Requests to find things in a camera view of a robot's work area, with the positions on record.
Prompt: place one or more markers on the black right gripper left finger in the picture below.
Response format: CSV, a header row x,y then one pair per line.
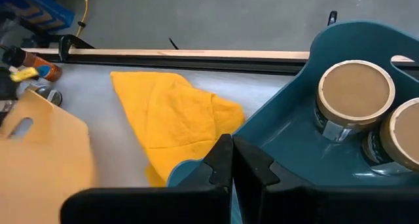
x,y
147,206

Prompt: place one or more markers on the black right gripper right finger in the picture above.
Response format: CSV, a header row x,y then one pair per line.
x,y
327,206

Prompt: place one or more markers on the teal blue plastic bin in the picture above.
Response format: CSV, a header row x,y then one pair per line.
x,y
294,145

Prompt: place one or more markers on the pale yellow plastic bin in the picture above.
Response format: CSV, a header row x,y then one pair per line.
x,y
42,171

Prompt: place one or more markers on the spice jars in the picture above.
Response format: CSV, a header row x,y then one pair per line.
x,y
355,93

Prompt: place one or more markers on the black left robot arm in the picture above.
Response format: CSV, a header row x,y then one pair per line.
x,y
6,86

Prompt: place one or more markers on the yellow cloth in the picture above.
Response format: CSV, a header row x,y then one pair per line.
x,y
170,119

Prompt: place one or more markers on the white plastic table sheet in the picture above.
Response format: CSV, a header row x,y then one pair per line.
x,y
104,119

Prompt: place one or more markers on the computer monitor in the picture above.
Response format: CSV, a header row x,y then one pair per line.
x,y
36,11

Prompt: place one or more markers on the black frame clamp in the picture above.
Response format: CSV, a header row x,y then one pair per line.
x,y
65,45
332,17

